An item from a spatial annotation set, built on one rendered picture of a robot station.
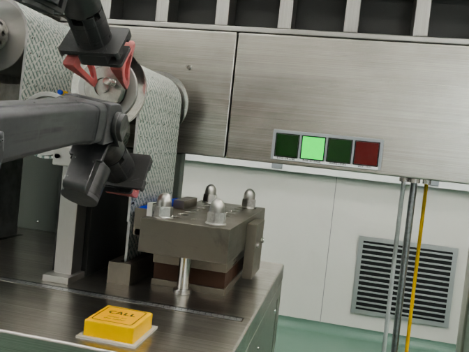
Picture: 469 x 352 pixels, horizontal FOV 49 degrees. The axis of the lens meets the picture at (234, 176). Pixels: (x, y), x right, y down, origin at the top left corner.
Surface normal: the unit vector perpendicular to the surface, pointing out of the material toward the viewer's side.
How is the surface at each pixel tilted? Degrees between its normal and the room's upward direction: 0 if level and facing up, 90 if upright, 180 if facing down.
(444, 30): 90
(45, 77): 92
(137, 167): 60
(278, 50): 90
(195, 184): 90
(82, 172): 65
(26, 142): 101
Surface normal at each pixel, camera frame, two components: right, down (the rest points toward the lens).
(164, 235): -0.21, 0.03
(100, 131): 0.96, 0.29
